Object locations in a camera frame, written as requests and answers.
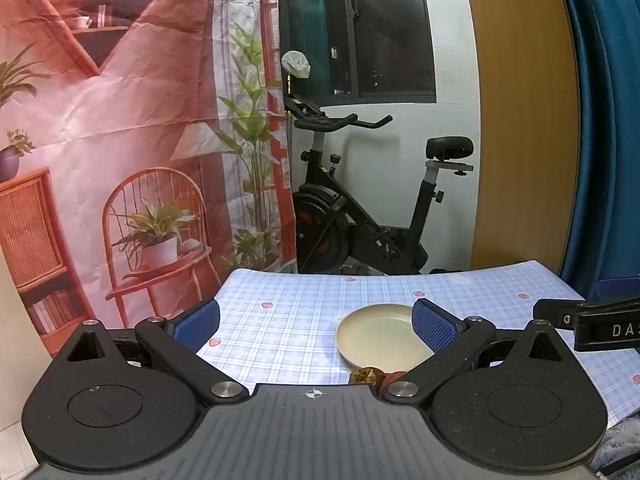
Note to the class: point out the blue checked tablecloth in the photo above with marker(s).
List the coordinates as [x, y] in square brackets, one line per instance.
[300, 320]

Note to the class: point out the blue curtain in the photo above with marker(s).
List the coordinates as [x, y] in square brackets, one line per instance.
[610, 135]

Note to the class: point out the printed pink wall backdrop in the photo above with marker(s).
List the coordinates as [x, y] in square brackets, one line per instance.
[150, 85]

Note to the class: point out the grey fluffy cloth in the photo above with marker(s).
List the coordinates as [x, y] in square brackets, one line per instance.
[622, 445]

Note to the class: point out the dark window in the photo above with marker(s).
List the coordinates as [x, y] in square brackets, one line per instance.
[390, 35]

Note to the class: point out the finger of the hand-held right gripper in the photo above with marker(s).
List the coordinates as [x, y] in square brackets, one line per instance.
[555, 314]

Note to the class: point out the cream round plate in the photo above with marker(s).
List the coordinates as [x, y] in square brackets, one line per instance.
[372, 335]

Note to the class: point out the dark purple mangosteen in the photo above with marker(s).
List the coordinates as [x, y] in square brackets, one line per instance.
[367, 376]

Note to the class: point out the red apple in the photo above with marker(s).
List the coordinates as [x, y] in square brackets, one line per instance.
[396, 379]

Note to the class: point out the white cloth on bike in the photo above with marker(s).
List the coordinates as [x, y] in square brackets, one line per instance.
[296, 64]

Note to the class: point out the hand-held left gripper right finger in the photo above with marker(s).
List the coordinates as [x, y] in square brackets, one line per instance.
[432, 327]

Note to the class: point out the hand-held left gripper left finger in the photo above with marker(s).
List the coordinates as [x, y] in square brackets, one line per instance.
[200, 320]

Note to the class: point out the black exercise bike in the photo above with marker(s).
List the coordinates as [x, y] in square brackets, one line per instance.
[350, 230]

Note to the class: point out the wooden door panel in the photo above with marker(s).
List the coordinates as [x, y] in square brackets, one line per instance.
[520, 135]

